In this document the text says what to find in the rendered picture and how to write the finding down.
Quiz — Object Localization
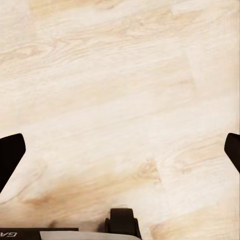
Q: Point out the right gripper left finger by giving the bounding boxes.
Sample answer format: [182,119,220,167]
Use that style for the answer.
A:
[0,133,26,193]

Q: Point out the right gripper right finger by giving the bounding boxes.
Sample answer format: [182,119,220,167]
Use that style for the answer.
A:
[224,133,240,173]

